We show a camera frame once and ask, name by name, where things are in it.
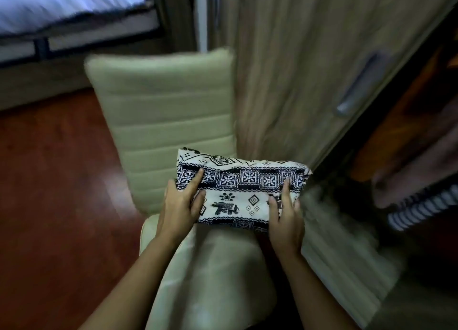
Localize cream padded chair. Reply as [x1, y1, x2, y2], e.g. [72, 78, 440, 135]
[84, 48, 278, 330]

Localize white striped shirt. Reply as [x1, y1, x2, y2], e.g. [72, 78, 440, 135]
[388, 184, 458, 232]

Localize person's left hand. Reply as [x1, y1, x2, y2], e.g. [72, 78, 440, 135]
[156, 167, 208, 248]

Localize person's left forearm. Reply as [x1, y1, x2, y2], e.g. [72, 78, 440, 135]
[78, 233, 179, 330]

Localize recessed metal door handle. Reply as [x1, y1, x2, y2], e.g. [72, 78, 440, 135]
[334, 50, 391, 117]

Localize orange t-shirt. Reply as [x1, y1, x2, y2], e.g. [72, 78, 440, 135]
[350, 29, 458, 183]

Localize elephant print shorts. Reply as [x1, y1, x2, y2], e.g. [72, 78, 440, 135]
[175, 147, 312, 234]

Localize bed with white sheet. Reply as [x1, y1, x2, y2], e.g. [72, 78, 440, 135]
[0, 0, 162, 110]

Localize person's right hand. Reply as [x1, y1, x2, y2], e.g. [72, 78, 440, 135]
[267, 177, 306, 259]

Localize pink shirt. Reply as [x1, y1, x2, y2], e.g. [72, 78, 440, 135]
[372, 100, 458, 209]

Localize person's right forearm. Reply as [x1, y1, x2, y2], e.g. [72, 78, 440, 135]
[279, 251, 358, 330]

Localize wooden wardrobe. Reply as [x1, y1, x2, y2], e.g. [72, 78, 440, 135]
[207, 0, 458, 330]

